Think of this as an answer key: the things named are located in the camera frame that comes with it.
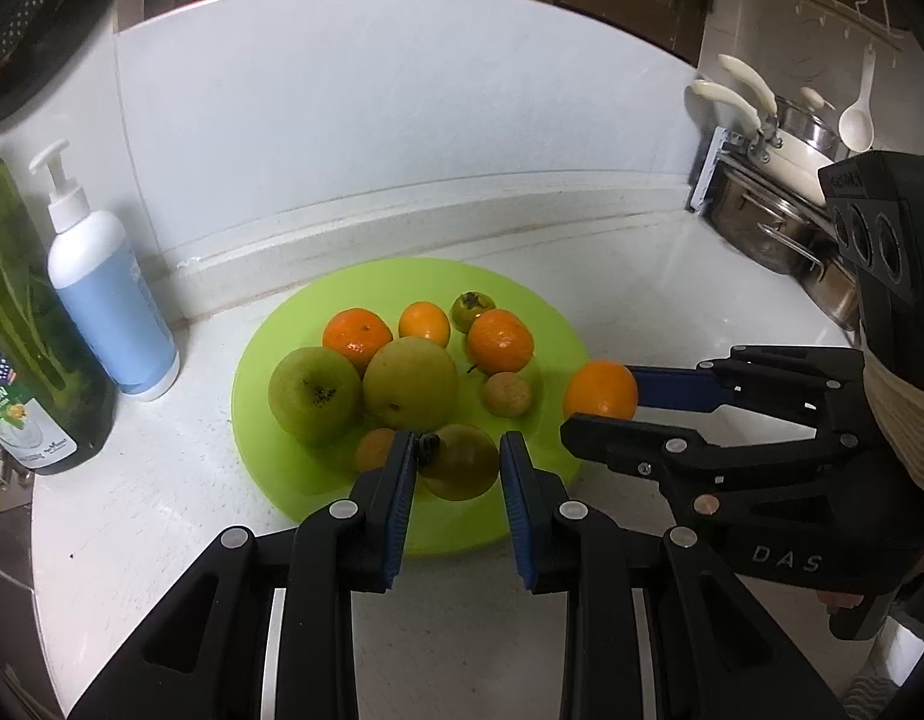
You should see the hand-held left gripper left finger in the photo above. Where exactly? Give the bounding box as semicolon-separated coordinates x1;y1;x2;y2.
68;430;419;720

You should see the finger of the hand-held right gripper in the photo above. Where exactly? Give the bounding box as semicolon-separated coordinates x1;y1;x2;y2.
559;414;862;524
627;345;866;428

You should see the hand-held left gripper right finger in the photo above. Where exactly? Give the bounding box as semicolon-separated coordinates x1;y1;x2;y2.
499;431;845;720

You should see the oval orange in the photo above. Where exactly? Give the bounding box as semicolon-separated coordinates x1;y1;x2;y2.
562;360;640;422

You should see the green tomato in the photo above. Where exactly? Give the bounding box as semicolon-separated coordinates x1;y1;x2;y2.
451;290;497;332
417;424;502;502

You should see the tan longan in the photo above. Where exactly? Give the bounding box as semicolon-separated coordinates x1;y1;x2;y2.
482;371;536;418
355;427;398;473

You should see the yellow pear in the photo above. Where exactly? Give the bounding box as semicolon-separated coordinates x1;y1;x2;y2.
362;337;460;430

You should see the lime green plate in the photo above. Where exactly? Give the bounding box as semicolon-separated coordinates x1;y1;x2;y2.
231;257;592;558

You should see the green apple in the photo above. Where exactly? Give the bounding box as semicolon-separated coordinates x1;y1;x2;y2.
268;346;363;445

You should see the mandarin with stem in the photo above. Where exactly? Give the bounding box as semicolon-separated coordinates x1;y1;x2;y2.
466;308;536;377

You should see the large round orange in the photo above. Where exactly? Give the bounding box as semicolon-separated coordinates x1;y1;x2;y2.
322;307;394;372

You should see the small orange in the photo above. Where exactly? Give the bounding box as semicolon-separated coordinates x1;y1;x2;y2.
398;301;452;348

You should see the small steel pot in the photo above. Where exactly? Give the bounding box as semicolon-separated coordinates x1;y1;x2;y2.
799;255;862;329

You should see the white ladle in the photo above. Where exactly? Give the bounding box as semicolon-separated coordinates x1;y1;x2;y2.
837;45;878;153

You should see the cream frying pan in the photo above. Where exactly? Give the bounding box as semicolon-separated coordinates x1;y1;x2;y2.
691;80;839;203

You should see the large steel pot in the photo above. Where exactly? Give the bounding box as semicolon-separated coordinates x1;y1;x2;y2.
706;161;832;276

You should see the striped cloth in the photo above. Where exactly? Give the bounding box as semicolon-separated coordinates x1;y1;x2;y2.
841;671;899;720

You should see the blue pump bottle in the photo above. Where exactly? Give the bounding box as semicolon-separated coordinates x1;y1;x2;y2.
28;139;180;401

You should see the green dish soap bottle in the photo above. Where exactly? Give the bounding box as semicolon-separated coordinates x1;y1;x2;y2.
0;156;119;476

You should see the dark perforated panel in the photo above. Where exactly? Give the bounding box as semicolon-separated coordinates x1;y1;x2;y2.
0;0;149;130

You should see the steel pot with cream handle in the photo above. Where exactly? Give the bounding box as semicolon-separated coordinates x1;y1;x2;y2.
717;54;843;156

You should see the wall hook rack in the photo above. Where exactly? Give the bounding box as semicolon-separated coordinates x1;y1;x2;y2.
792;0;908;55

